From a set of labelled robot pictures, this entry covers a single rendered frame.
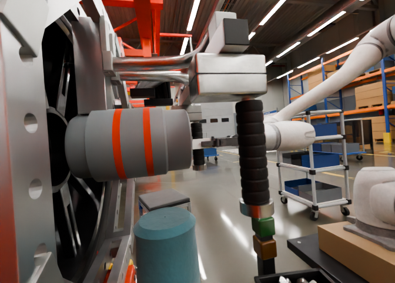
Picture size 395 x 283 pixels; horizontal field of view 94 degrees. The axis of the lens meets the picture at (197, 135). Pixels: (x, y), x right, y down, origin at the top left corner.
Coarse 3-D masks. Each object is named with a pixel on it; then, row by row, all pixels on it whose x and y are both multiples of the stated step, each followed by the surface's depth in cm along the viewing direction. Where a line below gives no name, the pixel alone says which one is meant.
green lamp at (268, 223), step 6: (270, 216) 42; (252, 222) 43; (258, 222) 41; (264, 222) 40; (270, 222) 41; (252, 228) 43; (258, 228) 41; (264, 228) 40; (270, 228) 41; (258, 234) 41; (264, 234) 40; (270, 234) 41
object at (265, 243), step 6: (258, 240) 42; (270, 240) 41; (258, 246) 41; (264, 246) 40; (270, 246) 41; (258, 252) 41; (264, 252) 40; (270, 252) 41; (276, 252) 41; (264, 258) 40
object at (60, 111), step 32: (64, 32) 37; (64, 64) 40; (64, 96) 39; (64, 128) 40; (64, 160) 40; (64, 192) 36; (96, 192) 53; (64, 224) 37; (96, 224) 47; (64, 256) 38
